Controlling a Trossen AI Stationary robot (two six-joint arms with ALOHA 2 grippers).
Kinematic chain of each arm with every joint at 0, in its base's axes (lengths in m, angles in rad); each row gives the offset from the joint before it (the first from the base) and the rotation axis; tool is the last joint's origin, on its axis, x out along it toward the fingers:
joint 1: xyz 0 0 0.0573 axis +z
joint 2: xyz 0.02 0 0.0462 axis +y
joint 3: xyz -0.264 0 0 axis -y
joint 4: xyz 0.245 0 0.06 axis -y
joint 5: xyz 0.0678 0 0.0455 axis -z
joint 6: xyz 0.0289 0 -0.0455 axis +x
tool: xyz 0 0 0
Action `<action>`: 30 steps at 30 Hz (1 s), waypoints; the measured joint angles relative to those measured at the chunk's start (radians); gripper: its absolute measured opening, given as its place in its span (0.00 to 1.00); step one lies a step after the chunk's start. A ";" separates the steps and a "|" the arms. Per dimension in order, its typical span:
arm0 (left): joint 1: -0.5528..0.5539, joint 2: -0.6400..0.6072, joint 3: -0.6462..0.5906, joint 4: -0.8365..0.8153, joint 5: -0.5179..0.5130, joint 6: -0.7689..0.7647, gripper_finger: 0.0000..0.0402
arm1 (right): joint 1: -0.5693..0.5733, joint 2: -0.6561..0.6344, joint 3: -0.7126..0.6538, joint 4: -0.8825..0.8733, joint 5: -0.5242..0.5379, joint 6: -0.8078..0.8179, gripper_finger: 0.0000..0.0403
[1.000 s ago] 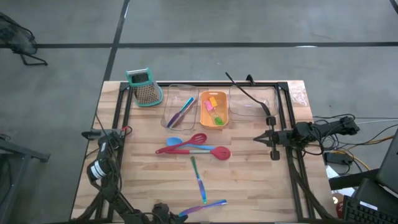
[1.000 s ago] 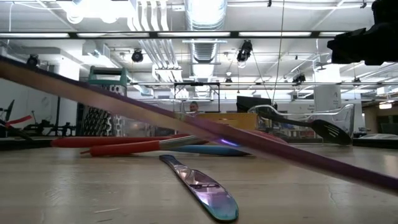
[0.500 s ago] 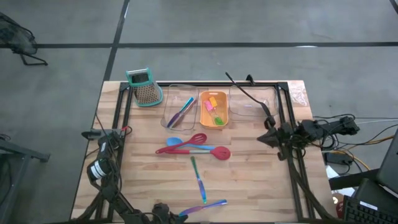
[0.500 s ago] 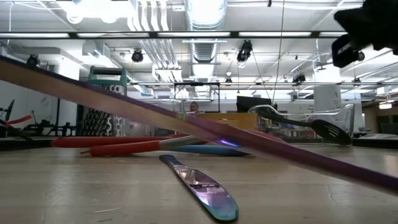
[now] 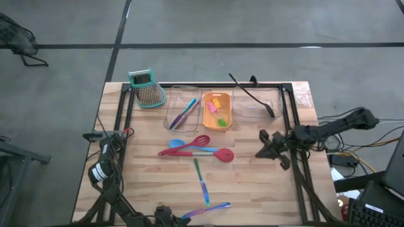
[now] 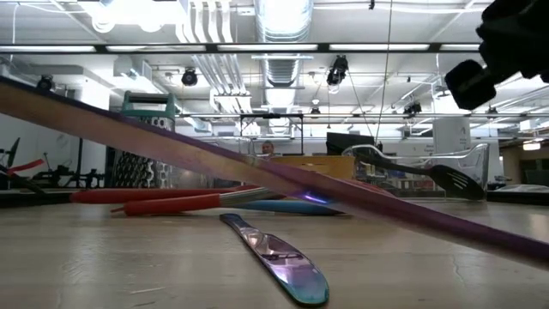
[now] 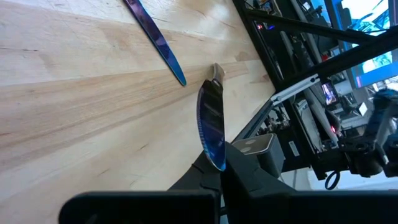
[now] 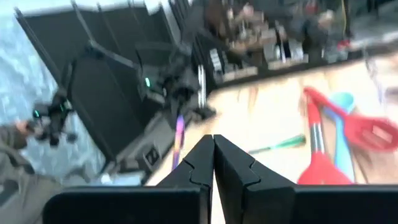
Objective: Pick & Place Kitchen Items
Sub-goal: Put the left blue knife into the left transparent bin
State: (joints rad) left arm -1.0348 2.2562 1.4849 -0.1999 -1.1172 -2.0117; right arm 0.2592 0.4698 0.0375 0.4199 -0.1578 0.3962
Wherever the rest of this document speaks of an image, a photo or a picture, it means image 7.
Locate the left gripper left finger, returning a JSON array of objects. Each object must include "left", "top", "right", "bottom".
[{"left": 169, "top": 151, "right": 223, "bottom": 192}]

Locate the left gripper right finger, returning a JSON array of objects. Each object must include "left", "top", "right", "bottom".
[{"left": 221, "top": 141, "right": 296, "bottom": 192}]

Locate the iridescent table knife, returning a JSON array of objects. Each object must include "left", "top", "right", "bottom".
[
  {"left": 196, "top": 62, "right": 226, "bottom": 172},
  {"left": 123, "top": 0, "right": 188, "bottom": 87}
]

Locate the computer monitor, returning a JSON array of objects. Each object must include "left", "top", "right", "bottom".
[{"left": 340, "top": 0, "right": 398, "bottom": 90}]

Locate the grey table-level camera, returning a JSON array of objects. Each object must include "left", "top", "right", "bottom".
[{"left": 232, "top": 133, "right": 285, "bottom": 180}]

